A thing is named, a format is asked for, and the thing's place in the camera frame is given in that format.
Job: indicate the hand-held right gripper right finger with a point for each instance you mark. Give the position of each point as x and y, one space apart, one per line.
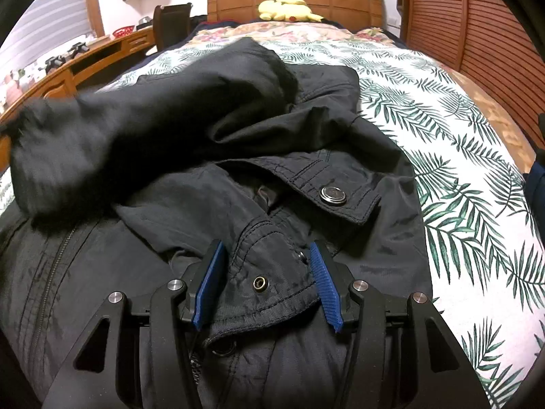
325 289

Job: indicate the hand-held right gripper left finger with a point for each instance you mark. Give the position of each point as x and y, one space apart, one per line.
208 281

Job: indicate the black jacket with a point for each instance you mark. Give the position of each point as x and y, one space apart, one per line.
255 136

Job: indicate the leaf print bed sheet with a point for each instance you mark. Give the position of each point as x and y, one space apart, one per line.
460 221

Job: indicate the navy blue quilt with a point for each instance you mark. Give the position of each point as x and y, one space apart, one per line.
537 183

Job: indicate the brown patterned mat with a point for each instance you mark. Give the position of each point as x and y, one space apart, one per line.
502 123

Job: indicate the wooden desk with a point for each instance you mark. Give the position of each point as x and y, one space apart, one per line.
55 89

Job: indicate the floral blanket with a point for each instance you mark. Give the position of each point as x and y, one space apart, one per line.
264 30

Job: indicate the dark wooden chair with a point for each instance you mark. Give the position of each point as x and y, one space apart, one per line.
170 25

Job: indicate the red basket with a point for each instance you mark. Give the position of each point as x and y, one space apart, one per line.
123 32

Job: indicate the grey metal container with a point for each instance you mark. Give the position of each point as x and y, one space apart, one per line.
144 23

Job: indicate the black handheld tool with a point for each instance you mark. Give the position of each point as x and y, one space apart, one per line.
78 49
54 64

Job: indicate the wooden headboard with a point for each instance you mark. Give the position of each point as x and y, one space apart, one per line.
238 2

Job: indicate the yellow plush toy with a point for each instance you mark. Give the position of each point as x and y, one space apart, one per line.
285 8

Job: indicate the wooden slatted wardrobe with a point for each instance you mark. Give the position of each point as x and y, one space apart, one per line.
481 21

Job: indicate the grey window blind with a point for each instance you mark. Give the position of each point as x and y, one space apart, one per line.
51 12

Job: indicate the wooden window frame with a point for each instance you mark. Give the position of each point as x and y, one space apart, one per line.
93 0

